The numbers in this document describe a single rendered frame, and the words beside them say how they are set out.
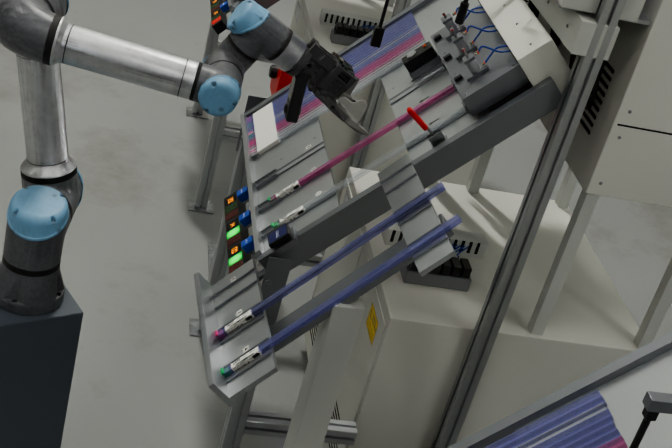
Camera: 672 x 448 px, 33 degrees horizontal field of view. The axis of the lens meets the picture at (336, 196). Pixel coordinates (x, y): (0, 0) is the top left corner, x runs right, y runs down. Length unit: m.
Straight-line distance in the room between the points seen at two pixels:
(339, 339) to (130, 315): 1.33
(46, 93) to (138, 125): 2.12
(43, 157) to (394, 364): 0.90
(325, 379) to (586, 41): 0.82
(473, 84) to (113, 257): 1.63
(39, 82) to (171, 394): 1.12
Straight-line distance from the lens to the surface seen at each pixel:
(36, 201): 2.35
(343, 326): 2.14
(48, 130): 2.38
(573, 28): 2.26
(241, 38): 2.24
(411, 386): 2.65
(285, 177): 2.62
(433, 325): 2.55
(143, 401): 3.10
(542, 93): 2.31
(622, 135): 2.41
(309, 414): 2.26
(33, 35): 2.15
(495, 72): 2.34
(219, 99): 2.12
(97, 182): 4.01
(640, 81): 2.37
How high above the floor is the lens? 1.99
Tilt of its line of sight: 28 degrees down
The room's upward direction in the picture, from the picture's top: 16 degrees clockwise
